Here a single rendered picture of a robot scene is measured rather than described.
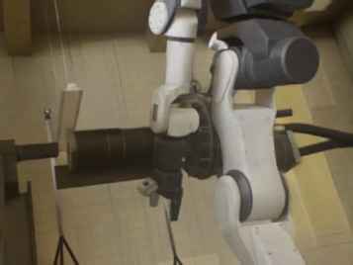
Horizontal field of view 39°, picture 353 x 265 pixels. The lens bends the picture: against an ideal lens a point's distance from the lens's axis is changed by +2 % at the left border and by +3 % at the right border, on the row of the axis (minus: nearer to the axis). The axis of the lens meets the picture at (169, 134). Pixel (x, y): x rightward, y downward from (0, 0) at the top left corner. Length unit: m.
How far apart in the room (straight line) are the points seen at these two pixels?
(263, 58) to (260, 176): 0.31
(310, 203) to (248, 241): 4.83
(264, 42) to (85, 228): 8.71
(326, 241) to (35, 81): 6.99
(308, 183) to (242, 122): 4.90
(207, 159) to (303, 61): 0.52
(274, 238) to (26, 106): 9.48
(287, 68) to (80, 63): 10.06
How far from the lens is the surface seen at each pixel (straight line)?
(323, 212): 6.19
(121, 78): 11.10
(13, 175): 1.51
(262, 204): 1.33
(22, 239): 1.58
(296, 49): 1.23
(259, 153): 1.36
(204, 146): 1.58
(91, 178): 1.67
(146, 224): 9.98
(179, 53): 1.24
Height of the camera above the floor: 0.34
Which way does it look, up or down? 21 degrees up
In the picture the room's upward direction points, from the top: 12 degrees counter-clockwise
